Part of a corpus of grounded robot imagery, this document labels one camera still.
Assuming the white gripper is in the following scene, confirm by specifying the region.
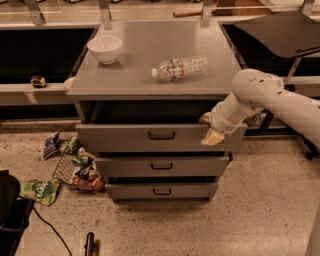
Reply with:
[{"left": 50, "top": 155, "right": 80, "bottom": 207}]
[{"left": 199, "top": 102, "right": 243, "bottom": 146}]

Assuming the grey top drawer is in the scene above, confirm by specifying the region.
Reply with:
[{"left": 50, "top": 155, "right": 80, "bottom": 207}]
[{"left": 76, "top": 100, "right": 246, "bottom": 153}]

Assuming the grey drawer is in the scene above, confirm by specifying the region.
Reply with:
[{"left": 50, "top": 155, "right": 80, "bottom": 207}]
[
  {"left": 76, "top": 100, "right": 246, "bottom": 153},
  {"left": 105, "top": 183, "right": 218, "bottom": 200},
  {"left": 95, "top": 156, "right": 229, "bottom": 177}
]

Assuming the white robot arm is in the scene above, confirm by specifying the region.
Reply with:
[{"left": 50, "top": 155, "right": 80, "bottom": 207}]
[{"left": 201, "top": 69, "right": 320, "bottom": 256}]

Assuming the grey bottom drawer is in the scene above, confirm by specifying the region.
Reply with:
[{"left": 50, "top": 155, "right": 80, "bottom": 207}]
[{"left": 105, "top": 183, "right": 218, "bottom": 200}]

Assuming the grey drawer cabinet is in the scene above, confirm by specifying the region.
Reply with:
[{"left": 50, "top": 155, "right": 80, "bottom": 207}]
[{"left": 66, "top": 18, "right": 254, "bottom": 203}]

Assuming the grey middle drawer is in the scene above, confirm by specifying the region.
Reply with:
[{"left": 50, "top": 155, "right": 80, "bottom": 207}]
[{"left": 95, "top": 156, "right": 229, "bottom": 177}]

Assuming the clear plastic water bottle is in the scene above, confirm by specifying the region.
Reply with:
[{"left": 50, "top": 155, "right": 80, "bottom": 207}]
[{"left": 151, "top": 55, "right": 209, "bottom": 81}]

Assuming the wooden rolling pin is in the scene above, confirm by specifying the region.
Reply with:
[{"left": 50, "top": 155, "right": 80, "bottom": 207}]
[{"left": 173, "top": 8, "right": 217, "bottom": 18}]

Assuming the black tray stand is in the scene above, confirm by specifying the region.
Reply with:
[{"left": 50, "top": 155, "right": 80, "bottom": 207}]
[{"left": 234, "top": 10, "right": 320, "bottom": 134}]

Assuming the red snack packet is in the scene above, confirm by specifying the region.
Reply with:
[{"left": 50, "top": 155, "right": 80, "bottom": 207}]
[{"left": 72, "top": 175, "right": 104, "bottom": 191}]

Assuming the white ceramic bowl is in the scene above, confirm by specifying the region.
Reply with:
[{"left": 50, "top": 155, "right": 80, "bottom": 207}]
[{"left": 87, "top": 36, "right": 123, "bottom": 64}]

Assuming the green packet in basket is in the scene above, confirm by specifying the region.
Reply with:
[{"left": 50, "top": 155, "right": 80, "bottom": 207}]
[{"left": 64, "top": 136, "right": 95, "bottom": 166}]

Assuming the blue snack bag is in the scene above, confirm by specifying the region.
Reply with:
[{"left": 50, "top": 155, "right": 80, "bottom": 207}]
[{"left": 42, "top": 132, "right": 60, "bottom": 159}]

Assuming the yellow black tape measure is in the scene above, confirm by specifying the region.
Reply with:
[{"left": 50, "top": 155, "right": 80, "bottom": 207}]
[{"left": 30, "top": 75, "right": 46, "bottom": 88}]

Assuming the green snack bag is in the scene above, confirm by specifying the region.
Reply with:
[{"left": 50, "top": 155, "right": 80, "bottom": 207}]
[{"left": 20, "top": 180, "right": 59, "bottom": 206}]

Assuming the black handle on floor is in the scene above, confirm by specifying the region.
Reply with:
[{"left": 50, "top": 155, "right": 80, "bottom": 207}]
[{"left": 84, "top": 232, "right": 94, "bottom": 256}]

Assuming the black cable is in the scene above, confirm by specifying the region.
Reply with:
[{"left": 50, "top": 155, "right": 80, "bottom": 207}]
[{"left": 32, "top": 205, "right": 73, "bottom": 256}]

